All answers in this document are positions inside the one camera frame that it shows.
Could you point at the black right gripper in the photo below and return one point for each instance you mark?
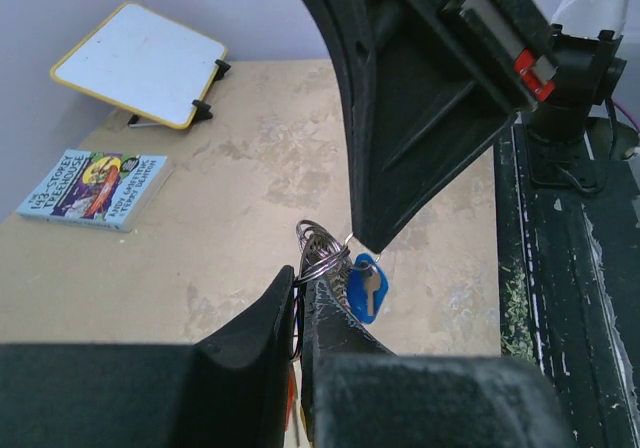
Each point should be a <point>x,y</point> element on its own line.
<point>421,109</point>

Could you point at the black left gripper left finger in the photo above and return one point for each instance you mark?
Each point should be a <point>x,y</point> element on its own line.
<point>228,390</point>

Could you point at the treehouse paperback book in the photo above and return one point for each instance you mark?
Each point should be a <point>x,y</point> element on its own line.
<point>103,190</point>

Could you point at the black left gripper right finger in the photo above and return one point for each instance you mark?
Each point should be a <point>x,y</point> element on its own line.
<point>357,393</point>

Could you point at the blue key tag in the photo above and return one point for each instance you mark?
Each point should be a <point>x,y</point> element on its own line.
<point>354,289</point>

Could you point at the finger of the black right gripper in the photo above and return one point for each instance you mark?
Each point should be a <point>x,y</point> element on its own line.
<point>346,33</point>

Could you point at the metal keyring organizer with rings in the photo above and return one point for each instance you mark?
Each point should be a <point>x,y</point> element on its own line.
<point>322,255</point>

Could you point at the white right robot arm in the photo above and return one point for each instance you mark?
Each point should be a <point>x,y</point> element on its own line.
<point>585,37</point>

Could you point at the yellow framed whiteboard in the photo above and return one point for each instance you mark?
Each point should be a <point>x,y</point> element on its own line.
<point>145,63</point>

